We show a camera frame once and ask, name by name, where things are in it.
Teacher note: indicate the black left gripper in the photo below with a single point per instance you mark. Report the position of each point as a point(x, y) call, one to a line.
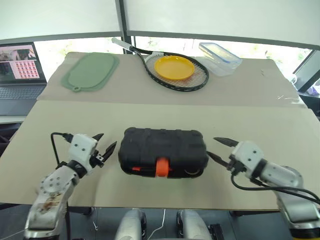
point(97, 158)

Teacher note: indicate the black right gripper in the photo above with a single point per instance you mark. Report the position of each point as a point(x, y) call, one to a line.
point(236, 167)

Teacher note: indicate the black plastic tool case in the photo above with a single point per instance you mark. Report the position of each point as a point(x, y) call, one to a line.
point(162, 145)

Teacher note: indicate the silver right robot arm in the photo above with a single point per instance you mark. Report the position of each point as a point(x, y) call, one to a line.
point(290, 185)

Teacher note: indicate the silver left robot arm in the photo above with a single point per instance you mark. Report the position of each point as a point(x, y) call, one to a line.
point(52, 192)

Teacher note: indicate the beige cardboard sheet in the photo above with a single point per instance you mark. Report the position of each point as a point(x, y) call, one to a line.
point(237, 87)
point(175, 192)

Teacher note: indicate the dark table foot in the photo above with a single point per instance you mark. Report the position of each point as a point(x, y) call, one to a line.
point(81, 210)

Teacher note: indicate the black tennis racket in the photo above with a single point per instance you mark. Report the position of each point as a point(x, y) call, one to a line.
point(200, 83)

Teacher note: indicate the green silicone mat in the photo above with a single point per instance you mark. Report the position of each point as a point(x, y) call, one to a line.
point(91, 71)

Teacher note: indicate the silver rounded robot leg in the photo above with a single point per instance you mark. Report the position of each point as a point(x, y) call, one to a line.
point(191, 225)
point(130, 225)

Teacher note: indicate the clear container with blue lid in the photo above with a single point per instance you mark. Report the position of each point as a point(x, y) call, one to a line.
point(220, 57)

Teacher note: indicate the yellow plastic plate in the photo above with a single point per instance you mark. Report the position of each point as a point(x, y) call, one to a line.
point(173, 67)

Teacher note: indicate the white side desk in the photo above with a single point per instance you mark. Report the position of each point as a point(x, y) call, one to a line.
point(10, 119)

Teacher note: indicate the dark laptop with lit screen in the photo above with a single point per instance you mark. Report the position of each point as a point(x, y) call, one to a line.
point(20, 75)

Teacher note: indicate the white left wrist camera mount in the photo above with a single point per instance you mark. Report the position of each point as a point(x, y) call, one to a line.
point(81, 150)

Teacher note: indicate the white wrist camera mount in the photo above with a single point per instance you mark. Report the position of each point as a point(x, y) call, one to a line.
point(248, 156)
point(81, 150)

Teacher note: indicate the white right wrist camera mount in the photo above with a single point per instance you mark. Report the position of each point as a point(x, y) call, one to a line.
point(248, 156)

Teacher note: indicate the dark window frame post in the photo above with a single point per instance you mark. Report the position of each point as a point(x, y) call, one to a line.
point(122, 22)

